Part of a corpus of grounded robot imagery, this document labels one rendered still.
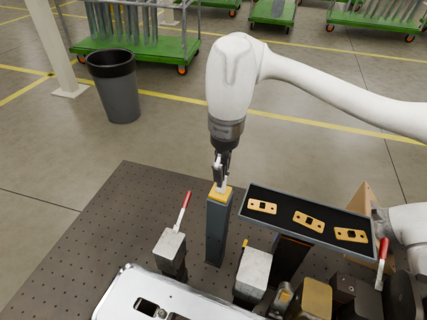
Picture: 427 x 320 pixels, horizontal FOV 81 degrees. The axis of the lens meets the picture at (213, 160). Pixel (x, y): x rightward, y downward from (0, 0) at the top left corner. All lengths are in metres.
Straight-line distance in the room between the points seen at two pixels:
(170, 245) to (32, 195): 2.02
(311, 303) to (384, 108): 0.50
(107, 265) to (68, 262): 0.16
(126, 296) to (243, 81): 0.65
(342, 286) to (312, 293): 0.08
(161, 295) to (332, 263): 0.78
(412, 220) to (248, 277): 0.76
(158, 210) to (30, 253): 1.23
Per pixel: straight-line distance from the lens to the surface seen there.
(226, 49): 0.50
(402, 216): 1.27
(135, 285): 0.84
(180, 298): 0.81
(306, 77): 0.66
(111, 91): 2.93
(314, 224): 0.78
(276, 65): 0.67
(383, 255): 0.86
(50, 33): 3.76
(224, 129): 0.57
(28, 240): 2.40
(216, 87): 0.51
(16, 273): 2.29
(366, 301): 0.84
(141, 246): 1.24
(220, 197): 0.77
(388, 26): 7.19
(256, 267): 0.73
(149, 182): 1.45
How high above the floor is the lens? 1.77
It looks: 44 degrees down
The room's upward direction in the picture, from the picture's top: 3 degrees clockwise
